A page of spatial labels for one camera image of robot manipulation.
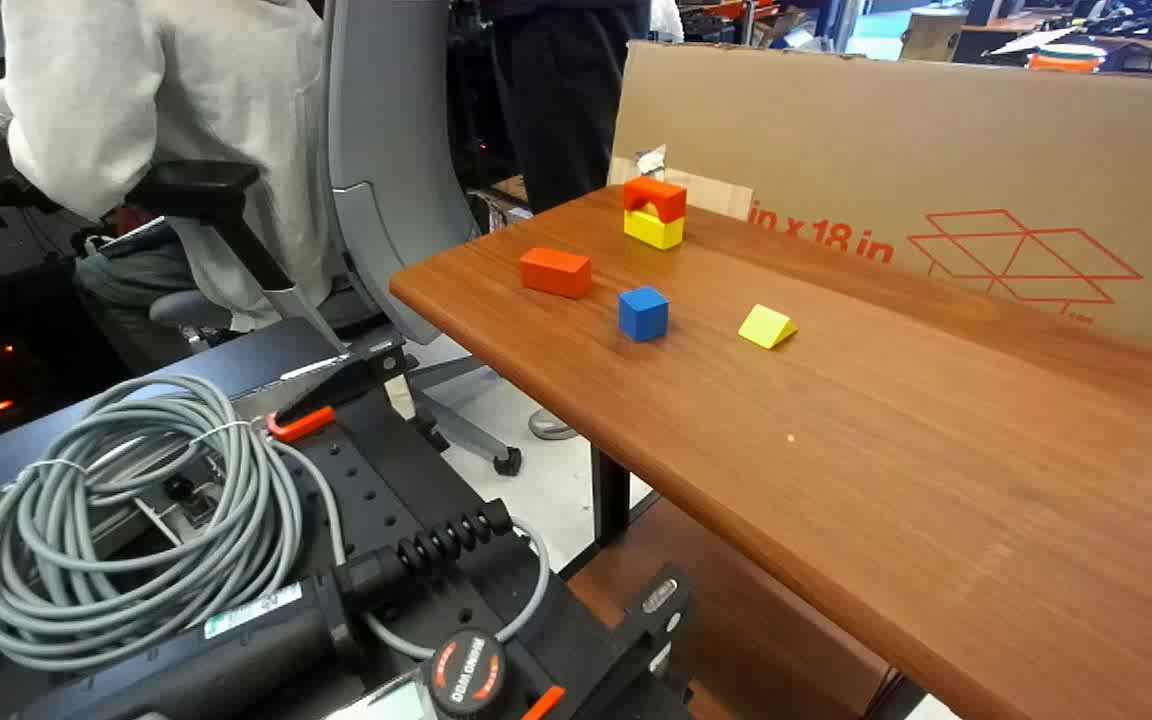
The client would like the large cardboard box panel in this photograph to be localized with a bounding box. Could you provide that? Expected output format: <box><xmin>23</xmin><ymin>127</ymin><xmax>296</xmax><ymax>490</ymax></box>
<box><xmin>602</xmin><ymin>42</ymin><xmax>1152</xmax><ymax>361</ymax></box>

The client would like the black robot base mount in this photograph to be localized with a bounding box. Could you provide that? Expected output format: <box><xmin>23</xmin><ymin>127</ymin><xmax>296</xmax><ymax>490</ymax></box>
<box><xmin>0</xmin><ymin>317</ymin><xmax>701</xmax><ymax>720</ymax></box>

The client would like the yellow wedge block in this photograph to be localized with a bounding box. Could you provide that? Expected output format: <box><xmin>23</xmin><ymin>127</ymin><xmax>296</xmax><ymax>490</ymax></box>
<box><xmin>734</xmin><ymin>300</ymin><xmax>800</xmax><ymax>358</ymax></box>

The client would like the coiled grey cable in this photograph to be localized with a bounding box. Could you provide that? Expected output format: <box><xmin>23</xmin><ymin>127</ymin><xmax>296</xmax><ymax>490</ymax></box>
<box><xmin>0</xmin><ymin>369</ymin><xmax>554</xmax><ymax>677</ymax></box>

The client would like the person in dark clothes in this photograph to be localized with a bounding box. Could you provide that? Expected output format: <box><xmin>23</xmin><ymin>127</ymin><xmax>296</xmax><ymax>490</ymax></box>
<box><xmin>477</xmin><ymin>0</ymin><xmax>689</xmax><ymax>215</ymax></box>

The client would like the black table leg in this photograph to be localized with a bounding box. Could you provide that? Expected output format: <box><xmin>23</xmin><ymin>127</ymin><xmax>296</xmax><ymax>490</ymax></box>
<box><xmin>589</xmin><ymin>445</ymin><xmax>636</xmax><ymax>550</ymax></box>

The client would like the orange arch block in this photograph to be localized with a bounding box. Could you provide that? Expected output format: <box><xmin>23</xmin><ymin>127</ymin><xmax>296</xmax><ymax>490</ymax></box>
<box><xmin>619</xmin><ymin>177</ymin><xmax>691</xmax><ymax>229</ymax></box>

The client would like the orange handled clamp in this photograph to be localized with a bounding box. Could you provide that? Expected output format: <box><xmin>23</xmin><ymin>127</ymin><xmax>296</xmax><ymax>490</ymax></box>
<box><xmin>260</xmin><ymin>347</ymin><xmax>406</xmax><ymax>450</ymax></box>

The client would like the orange rectangular block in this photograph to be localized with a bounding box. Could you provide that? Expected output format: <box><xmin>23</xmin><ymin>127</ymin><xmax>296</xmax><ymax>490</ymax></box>
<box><xmin>516</xmin><ymin>246</ymin><xmax>594</xmax><ymax>300</ymax></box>

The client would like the grey office chair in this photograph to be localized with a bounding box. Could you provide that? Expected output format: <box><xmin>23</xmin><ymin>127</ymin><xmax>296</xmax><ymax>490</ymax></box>
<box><xmin>143</xmin><ymin>0</ymin><xmax>581</xmax><ymax>482</ymax></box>

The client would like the person in white hoodie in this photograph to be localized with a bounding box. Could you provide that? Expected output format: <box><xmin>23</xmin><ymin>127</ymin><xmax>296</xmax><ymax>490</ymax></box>
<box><xmin>0</xmin><ymin>0</ymin><xmax>338</xmax><ymax>377</ymax></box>

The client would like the blue cube block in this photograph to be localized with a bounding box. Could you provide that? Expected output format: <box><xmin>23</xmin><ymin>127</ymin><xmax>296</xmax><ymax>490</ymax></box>
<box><xmin>617</xmin><ymin>284</ymin><xmax>670</xmax><ymax>347</ymax></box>

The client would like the red black emergency stop knob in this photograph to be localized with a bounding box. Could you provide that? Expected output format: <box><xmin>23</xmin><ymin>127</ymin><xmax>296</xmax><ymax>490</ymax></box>
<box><xmin>418</xmin><ymin>627</ymin><xmax>510</xmax><ymax>720</ymax></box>

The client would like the yellow rectangular block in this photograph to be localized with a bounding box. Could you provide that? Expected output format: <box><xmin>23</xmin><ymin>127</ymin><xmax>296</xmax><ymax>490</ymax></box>
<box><xmin>619</xmin><ymin>204</ymin><xmax>689</xmax><ymax>256</ymax></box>

